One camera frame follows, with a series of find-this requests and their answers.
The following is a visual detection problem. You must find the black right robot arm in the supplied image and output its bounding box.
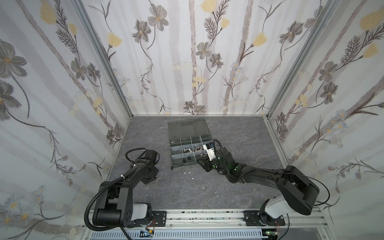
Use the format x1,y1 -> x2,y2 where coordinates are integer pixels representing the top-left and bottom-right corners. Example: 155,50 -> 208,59
193,139 -> 329,226

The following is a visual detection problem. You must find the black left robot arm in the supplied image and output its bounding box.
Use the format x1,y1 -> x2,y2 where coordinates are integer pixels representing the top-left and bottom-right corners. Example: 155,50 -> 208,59
84,148 -> 160,240

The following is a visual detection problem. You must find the green compartment organizer box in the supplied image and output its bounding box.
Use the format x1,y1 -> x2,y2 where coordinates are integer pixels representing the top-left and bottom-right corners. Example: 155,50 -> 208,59
168,118 -> 213,170

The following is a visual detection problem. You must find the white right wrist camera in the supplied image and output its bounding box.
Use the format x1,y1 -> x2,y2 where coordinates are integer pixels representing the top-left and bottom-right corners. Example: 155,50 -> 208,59
203,142 -> 216,161

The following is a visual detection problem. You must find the white cable duct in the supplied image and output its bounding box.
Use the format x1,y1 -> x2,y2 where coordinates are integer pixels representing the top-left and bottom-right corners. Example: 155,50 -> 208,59
89,229 -> 269,240

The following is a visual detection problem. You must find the aluminium corner frame post left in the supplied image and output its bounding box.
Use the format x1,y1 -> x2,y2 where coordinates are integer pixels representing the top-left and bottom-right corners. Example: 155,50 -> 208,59
70,0 -> 134,118

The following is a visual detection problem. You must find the aluminium corner frame post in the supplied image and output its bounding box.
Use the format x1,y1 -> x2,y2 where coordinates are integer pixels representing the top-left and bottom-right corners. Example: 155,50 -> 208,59
266,0 -> 341,118
70,0 -> 134,118

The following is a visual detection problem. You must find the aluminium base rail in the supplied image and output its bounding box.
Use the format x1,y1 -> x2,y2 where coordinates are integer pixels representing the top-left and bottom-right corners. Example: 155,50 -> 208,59
150,209 -> 328,231

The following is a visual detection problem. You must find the aluminium corner frame post right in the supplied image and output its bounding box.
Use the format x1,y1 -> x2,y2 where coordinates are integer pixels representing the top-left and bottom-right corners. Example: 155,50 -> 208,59
266,0 -> 341,118

